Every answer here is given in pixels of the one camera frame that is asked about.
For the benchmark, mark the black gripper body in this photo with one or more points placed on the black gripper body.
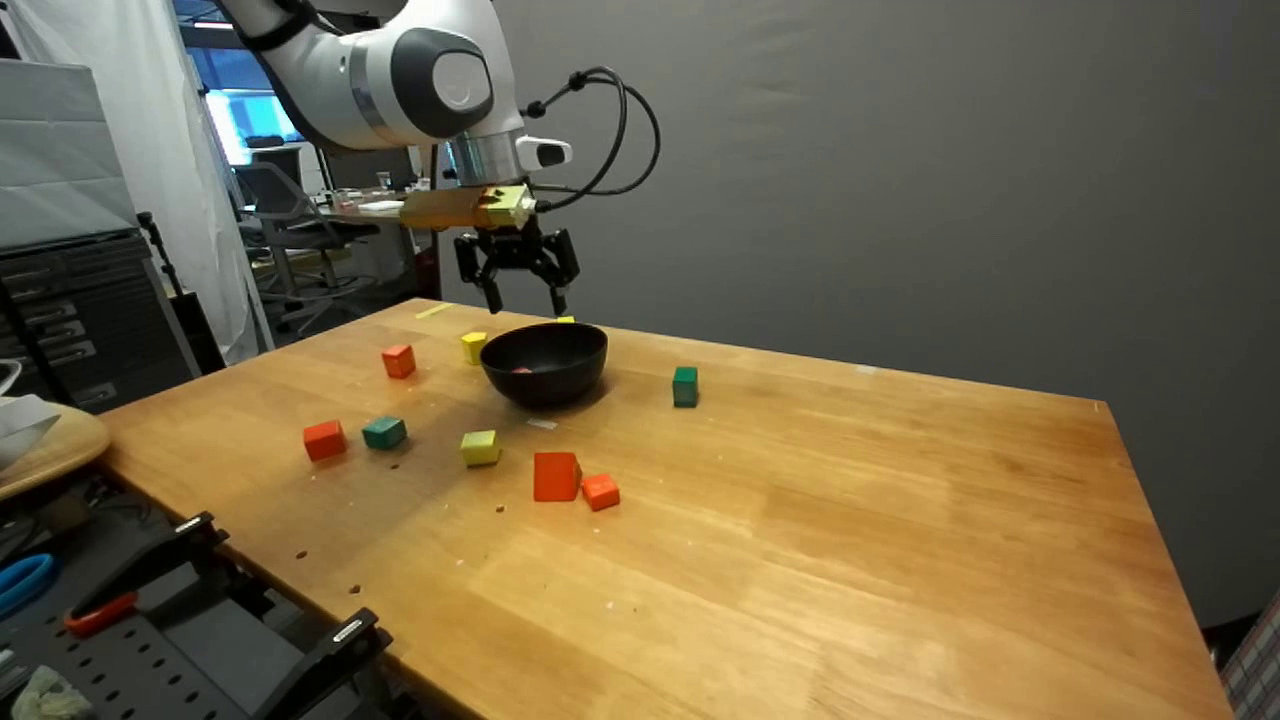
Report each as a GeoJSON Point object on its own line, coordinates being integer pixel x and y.
{"type": "Point", "coordinates": [516, 245]}

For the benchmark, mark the black bowl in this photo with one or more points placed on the black bowl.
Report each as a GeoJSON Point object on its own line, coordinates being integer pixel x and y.
{"type": "Point", "coordinates": [547, 385]}

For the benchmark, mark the green wooden cube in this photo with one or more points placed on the green wooden cube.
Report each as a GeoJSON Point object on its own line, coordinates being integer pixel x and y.
{"type": "Point", "coordinates": [686, 385]}
{"type": "Point", "coordinates": [387, 434]}

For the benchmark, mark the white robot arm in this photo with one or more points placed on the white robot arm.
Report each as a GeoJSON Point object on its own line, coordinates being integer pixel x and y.
{"type": "Point", "coordinates": [346, 94]}

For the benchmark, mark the monitor with blue screen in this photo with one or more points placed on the monitor with blue screen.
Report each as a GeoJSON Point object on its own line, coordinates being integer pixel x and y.
{"type": "Point", "coordinates": [261, 122]}

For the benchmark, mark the white hanging sheet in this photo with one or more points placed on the white hanging sheet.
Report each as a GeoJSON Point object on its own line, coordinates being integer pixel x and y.
{"type": "Point", "coordinates": [201, 254]}

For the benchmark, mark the black stand leg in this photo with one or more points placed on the black stand leg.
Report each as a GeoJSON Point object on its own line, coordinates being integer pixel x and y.
{"type": "Point", "coordinates": [184, 312]}

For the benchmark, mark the grey fabric backdrop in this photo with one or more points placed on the grey fabric backdrop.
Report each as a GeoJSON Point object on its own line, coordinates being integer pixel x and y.
{"type": "Point", "coordinates": [867, 173]}

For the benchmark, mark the black equipment case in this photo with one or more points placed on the black equipment case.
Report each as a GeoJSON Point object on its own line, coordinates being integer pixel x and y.
{"type": "Point", "coordinates": [82, 323]}

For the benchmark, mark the grey flat panel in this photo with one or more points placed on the grey flat panel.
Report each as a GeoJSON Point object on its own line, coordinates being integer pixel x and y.
{"type": "Point", "coordinates": [61, 162]}

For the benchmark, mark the round wooden board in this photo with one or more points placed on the round wooden board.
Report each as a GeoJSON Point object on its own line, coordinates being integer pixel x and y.
{"type": "Point", "coordinates": [67, 459]}

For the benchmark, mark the white cloth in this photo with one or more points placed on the white cloth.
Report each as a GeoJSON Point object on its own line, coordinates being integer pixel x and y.
{"type": "Point", "coordinates": [23, 427]}

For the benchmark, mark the black pegboard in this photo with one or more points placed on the black pegboard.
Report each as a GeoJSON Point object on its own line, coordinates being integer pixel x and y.
{"type": "Point", "coordinates": [135, 664]}

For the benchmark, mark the white crumpled object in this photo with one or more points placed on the white crumpled object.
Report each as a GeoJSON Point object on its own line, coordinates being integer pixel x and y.
{"type": "Point", "coordinates": [43, 699]}

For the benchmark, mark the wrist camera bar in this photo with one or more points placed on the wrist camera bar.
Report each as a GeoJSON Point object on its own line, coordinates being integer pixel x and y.
{"type": "Point", "coordinates": [455, 211]}

